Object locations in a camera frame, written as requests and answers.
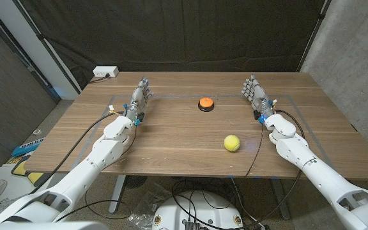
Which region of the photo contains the yellow and black pad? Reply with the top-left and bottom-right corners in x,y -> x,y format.
11,155 -> 44,187

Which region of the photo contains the grey tape outline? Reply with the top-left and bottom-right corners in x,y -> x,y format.
72,93 -> 335,170

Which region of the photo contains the orange button with black base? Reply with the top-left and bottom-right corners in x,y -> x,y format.
197,96 -> 215,112

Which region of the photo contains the clear plastic bag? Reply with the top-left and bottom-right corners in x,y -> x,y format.
128,183 -> 172,229

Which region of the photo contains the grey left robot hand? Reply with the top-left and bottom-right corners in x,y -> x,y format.
125,76 -> 155,127

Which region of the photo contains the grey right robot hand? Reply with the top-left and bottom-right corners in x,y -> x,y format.
241,74 -> 277,125

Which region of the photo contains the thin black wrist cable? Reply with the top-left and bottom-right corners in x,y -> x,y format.
243,123 -> 265,179
118,126 -> 138,158

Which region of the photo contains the grey table leg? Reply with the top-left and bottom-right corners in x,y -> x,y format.
109,174 -> 127,214
270,178 -> 291,220

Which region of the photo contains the yellow tennis ball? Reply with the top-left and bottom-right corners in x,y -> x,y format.
224,134 -> 241,152

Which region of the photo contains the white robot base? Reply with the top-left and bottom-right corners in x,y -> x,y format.
151,190 -> 244,230

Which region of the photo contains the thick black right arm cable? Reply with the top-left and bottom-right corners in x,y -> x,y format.
203,109 -> 306,230

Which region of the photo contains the black power strip plug cable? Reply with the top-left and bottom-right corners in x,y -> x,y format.
88,73 -> 111,84

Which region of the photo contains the thin black left wrist cable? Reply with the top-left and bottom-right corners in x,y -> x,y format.
118,126 -> 138,158

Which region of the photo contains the black backdrop curtain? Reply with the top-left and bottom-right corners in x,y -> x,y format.
17,0 -> 327,91

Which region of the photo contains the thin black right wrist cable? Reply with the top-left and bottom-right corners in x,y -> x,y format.
243,123 -> 265,179

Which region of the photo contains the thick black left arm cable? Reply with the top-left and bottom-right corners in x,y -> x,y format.
29,111 -> 125,196

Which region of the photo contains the black backdrop stand pole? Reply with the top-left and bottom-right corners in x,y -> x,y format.
296,0 -> 332,73
12,0 -> 82,94

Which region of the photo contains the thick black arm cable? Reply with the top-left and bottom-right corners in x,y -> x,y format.
203,109 -> 306,230
29,111 -> 125,196

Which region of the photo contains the blue toy keyboard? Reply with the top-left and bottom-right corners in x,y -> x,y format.
10,137 -> 45,158

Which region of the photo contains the white power strip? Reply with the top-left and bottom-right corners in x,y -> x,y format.
92,65 -> 119,78

